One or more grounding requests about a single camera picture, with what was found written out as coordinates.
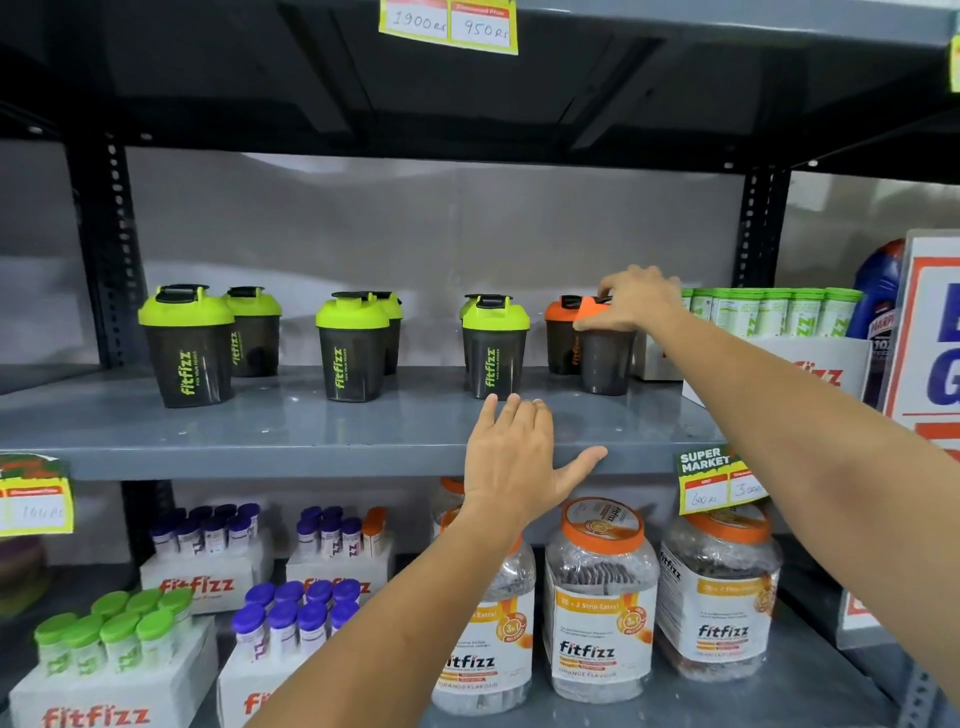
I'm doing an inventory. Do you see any white red printed card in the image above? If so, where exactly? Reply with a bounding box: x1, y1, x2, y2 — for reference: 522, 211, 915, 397
834, 587, 903, 652

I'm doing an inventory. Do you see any orange lid dark shaker bottle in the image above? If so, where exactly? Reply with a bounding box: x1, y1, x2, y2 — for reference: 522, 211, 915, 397
543, 294, 595, 377
573, 296, 639, 397

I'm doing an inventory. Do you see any person's right forearm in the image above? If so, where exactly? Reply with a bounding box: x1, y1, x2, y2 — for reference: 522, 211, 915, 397
660, 303, 960, 705

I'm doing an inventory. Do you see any dark metal shelf rack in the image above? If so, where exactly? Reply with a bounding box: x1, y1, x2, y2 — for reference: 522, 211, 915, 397
0, 0, 960, 728

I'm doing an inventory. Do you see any person's left forearm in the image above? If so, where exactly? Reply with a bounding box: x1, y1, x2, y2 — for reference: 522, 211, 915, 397
246, 510, 538, 728

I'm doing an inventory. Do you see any person's right hand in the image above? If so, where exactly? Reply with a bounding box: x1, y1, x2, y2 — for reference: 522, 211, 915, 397
573, 264, 686, 336

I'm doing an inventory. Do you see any person's left hand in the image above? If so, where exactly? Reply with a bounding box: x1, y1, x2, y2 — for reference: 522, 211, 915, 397
462, 393, 609, 535

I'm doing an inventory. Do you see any orange capped tube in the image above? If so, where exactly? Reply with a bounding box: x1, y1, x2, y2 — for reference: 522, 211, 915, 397
361, 506, 390, 560

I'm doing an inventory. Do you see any clear jar with orange lid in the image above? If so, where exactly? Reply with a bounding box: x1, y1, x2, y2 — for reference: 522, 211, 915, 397
654, 502, 786, 684
430, 504, 539, 717
543, 496, 662, 705
430, 475, 468, 540

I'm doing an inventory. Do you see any green lid dark shaker bottle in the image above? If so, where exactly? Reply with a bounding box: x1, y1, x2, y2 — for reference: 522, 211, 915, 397
222, 285, 284, 379
458, 293, 489, 370
370, 291, 405, 377
138, 282, 237, 410
461, 294, 531, 402
315, 291, 392, 404

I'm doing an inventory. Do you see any group of purple capped tubes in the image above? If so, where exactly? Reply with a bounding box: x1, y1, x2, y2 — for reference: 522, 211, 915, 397
295, 504, 366, 561
230, 577, 363, 665
147, 501, 263, 558

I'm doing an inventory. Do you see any group of green capped tubes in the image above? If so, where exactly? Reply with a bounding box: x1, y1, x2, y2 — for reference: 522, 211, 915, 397
33, 586, 197, 678

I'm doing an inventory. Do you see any white red blue sign board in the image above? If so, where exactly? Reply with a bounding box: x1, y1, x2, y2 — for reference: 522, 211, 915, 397
876, 228, 960, 465

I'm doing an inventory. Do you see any white display box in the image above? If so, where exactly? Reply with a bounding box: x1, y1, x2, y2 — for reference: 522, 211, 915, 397
284, 538, 396, 603
8, 615, 220, 728
216, 633, 320, 728
631, 331, 876, 411
139, 534, 276, 617

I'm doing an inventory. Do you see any green yellow price tag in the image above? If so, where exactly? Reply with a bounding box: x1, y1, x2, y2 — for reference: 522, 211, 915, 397
674, 444, 771, 517

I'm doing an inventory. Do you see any blue cleaner bottle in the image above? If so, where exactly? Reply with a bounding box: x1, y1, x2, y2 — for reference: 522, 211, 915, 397
846, 237, 907, 410

